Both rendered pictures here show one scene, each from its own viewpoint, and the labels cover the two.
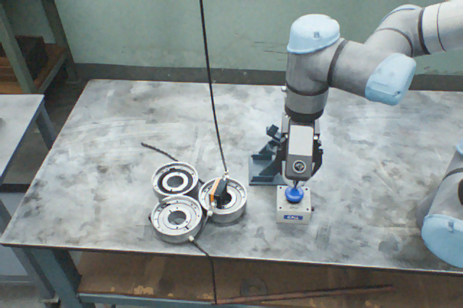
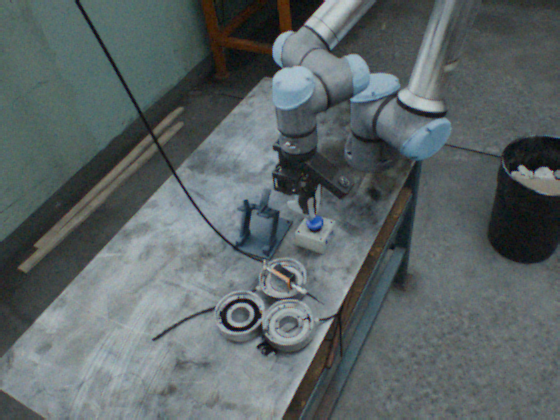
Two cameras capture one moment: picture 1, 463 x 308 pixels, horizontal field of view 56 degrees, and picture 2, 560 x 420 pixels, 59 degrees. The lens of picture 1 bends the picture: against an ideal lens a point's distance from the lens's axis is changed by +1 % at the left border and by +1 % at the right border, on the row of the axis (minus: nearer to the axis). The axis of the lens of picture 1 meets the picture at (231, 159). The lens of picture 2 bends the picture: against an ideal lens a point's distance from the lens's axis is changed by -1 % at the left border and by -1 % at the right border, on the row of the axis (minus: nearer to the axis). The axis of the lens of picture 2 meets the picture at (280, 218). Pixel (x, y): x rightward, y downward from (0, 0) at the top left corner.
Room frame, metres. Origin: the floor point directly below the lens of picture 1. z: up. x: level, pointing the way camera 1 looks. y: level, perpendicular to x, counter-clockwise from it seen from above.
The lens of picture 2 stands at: (0.30, 0.57, 1.70)
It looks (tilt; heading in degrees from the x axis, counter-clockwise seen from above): 47 degrees down; 299
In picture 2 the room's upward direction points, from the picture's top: 9 degrees counter-clockwise
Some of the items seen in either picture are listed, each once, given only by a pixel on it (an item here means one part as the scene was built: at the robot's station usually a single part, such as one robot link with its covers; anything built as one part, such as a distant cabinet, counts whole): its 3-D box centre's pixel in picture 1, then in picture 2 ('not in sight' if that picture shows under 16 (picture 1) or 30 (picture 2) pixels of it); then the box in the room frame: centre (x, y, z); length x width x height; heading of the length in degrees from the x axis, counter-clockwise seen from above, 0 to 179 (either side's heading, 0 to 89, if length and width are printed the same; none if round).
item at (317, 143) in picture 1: (301, 126); (297, 166); (0.63, -0.13, 1.02); 0.09 x 0.08 x 0.12; 174
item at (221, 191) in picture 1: (216, 202); (293, 282); (0.59, 0.03, 0.85); 0.17 x 0.02 x 0.04; 162
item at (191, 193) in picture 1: (175, 184); (241, 316); (0.67, 0.13, 0.82); 0.10 x 0.10 x 0.04
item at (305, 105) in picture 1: (304, 94); (297, 136); (0.62, -0.13, 1.10); 0.08 x 0.08 x 0.05
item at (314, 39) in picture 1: (312, 55); (296, 101); (0.62, -0.13, 1.18); 0.09 x 0.08 x 0.11; 56
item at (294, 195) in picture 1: (294, 198); (315, 227); (0.60, -0.13, 0.84); 0.04 x 0.04 x 0.05
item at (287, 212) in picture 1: (295, 204); (316, 231); (0.60, -0.14, 0.82); 0.08 x 0.07 x 0.05; 84
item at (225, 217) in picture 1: (223, 200); (284, 282); (0.62, 0.02, 0.82); 0.10 x 0.10 x 0.04
